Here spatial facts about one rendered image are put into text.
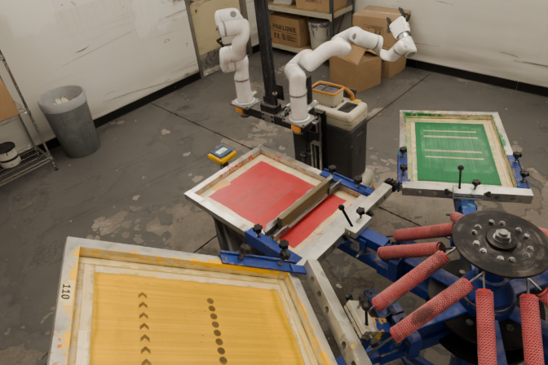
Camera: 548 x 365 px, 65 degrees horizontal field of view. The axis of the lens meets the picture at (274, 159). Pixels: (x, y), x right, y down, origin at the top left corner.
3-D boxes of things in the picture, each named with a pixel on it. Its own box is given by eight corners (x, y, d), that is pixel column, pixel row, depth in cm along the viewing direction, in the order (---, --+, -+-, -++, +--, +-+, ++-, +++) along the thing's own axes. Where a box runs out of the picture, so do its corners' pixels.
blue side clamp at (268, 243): (245, 242, 202) (244, 230, 198) (254, 235, 205) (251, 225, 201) (294, 273, 184) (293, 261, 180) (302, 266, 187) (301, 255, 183)
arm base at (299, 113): (300, 108, 263) (298, 85, 254) (317, 113, 255) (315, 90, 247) (285, 120, 253) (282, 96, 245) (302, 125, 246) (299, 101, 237)
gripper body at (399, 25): (407, 30, 244) (400, 14, 248) (393, 41, 252) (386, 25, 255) (414, 32, 249) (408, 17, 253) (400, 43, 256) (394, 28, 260)
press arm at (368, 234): (348, 237, 191) (348, 229, 188) (355, 229, 195) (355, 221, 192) (382, 255, 181) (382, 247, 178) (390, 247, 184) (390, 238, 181)
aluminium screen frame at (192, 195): (185, 199, 231) (183, 193, 229) (261, 149, 264) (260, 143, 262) (296, 270, 184) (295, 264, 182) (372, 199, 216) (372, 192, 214)
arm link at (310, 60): (342, 32, 223) (330, 23, 239) (288, 81, 231) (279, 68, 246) (356, 52, 231) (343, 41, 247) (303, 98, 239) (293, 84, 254)
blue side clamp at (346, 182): (319, 182, 233) (319, 172, 229) (324, 178, 236) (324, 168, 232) (366, 204, 215) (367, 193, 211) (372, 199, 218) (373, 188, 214)
